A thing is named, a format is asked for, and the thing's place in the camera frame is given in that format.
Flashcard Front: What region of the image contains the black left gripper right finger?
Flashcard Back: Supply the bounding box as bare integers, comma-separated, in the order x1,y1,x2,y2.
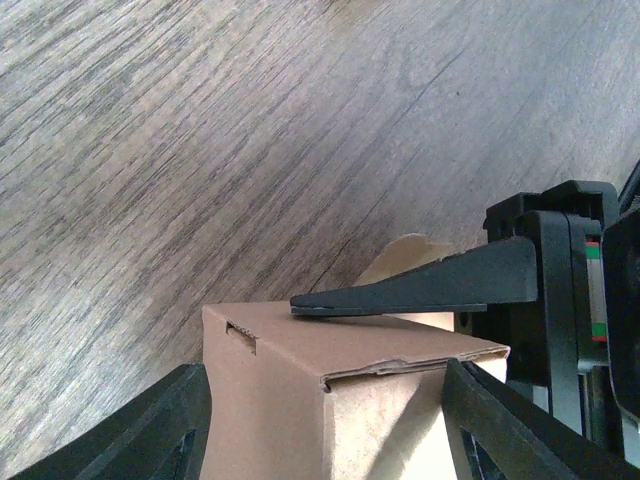
442,359,639,479

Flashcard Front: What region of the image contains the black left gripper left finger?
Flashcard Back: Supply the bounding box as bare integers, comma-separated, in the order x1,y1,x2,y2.
13,364,212,479

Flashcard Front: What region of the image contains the brown cardboard box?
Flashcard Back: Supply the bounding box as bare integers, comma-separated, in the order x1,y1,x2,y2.
199,233,512,480

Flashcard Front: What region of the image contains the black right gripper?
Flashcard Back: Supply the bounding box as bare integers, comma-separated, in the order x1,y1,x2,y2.
290,180,639,450

